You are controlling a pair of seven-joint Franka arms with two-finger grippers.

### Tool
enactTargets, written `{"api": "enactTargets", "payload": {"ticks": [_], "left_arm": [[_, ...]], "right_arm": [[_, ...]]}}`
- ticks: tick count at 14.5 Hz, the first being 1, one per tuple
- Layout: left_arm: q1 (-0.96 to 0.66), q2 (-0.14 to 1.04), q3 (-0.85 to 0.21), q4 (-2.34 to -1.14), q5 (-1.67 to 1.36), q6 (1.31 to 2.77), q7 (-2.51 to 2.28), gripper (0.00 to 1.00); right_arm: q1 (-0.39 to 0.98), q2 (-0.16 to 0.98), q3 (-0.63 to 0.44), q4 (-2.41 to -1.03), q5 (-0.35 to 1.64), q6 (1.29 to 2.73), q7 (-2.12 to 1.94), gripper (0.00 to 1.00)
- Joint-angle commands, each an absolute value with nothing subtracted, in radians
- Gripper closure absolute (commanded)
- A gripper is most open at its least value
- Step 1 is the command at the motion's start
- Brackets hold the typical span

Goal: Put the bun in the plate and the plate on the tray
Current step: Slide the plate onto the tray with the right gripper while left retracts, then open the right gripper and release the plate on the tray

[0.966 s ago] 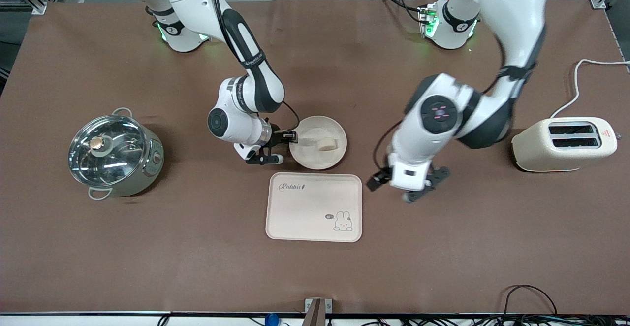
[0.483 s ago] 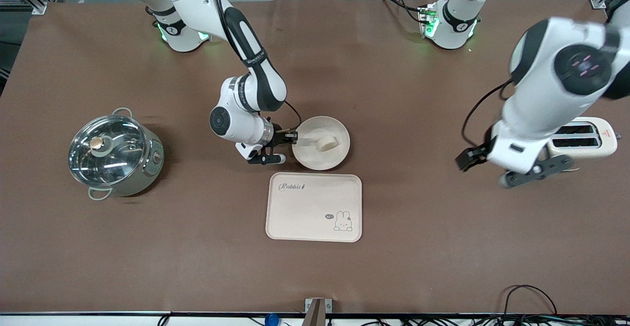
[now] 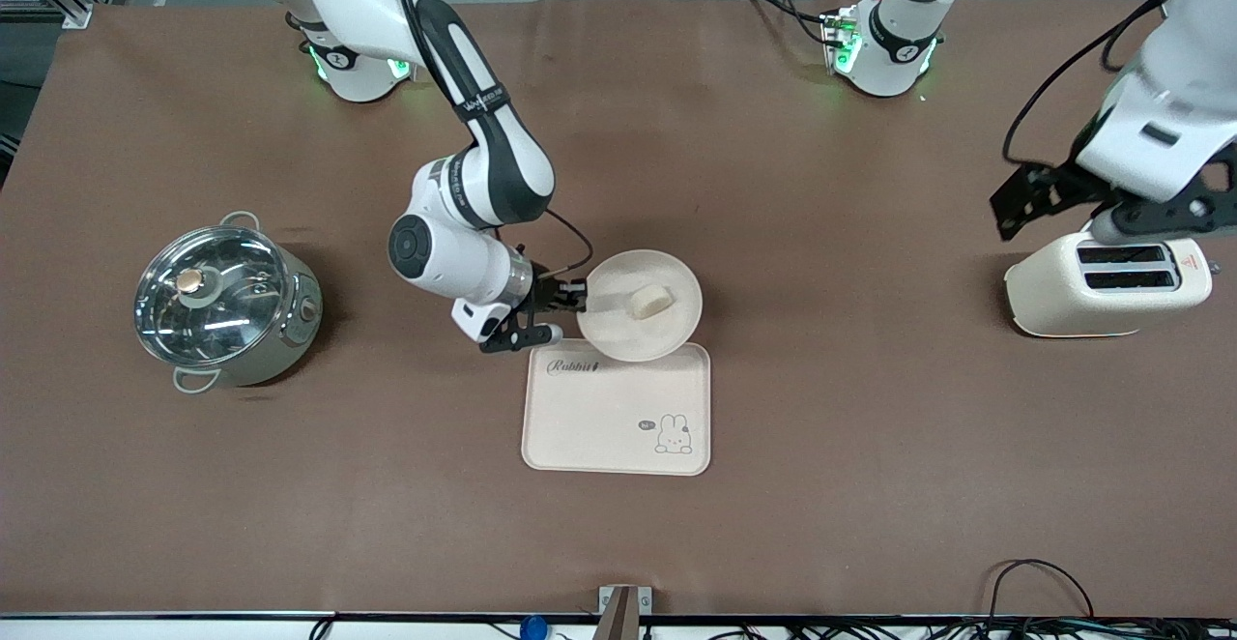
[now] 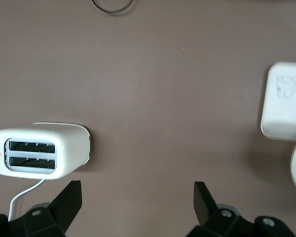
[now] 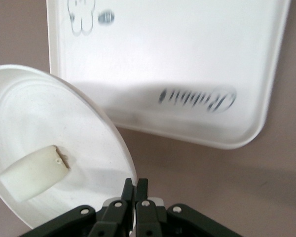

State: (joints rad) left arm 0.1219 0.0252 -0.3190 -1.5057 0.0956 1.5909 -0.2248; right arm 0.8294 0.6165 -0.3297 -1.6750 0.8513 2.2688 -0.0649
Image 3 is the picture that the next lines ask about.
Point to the glass pot lid with knob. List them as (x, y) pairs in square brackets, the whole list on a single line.
[(213, 297)]

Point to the round cream plate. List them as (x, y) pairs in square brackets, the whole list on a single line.
[(618, 331)]

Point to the left base connector panel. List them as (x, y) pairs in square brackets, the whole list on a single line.
[(839, 41)]

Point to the grey table edge bracket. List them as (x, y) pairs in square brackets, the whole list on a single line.
[(623, 611)]

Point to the small blue round object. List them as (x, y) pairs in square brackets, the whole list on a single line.
[(532, 628)]

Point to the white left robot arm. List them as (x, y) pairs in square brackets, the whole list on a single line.
[(904, 41)]

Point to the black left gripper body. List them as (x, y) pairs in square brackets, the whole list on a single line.
[(1061, 187)]

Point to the brown table cover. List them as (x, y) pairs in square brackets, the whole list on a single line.
[(773, 524)]

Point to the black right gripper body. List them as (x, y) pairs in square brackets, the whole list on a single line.
[(545, 293)]

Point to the cream tray with rabbit print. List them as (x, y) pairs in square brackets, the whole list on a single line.
[(599, 427)]

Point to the small white bun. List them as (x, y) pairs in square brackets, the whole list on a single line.
[(650, 302)]

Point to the white two-slot toaster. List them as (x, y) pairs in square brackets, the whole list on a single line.
[(1053, 297)]

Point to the pale green cooking pot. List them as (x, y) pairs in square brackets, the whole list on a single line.
[(290, 340)]

